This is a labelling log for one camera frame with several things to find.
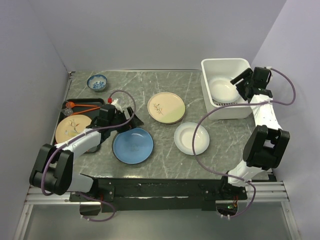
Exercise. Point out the orange spoon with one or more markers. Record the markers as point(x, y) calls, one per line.
point(70, 104)

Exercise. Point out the cream plate with twig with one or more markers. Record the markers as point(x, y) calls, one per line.
point(166, 107)

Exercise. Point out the orange chopstick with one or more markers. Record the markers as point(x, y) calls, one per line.
point(85, 111)

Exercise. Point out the white smooth deep plate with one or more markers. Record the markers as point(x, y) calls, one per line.
point(183, 138)

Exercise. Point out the blue white porcelain bowl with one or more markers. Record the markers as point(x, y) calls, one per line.
point(97, 82)

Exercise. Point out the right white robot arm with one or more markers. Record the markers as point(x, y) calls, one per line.
point(267, 144)

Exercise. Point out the clear plastic cup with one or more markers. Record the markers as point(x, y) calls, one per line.
point(67, 111)

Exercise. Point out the blue plate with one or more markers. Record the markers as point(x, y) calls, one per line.
point(133, 146)

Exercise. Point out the white plastic bin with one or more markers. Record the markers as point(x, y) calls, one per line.
point(223, 67)

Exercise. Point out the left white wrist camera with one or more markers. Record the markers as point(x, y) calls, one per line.
point(116, 102)

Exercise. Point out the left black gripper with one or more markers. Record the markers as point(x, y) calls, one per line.
point(135, 122)

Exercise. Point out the cream plate with bird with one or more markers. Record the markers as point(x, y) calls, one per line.
point(70, 127)

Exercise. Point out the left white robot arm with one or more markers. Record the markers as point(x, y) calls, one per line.
point(53, 168)

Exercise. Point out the black base beam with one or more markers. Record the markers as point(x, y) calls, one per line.
point(138, 194)

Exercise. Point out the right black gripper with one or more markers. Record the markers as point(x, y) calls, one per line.
point(247, 74)

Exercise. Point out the white fluted deep plate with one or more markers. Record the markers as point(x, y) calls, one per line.
point(222, 90)

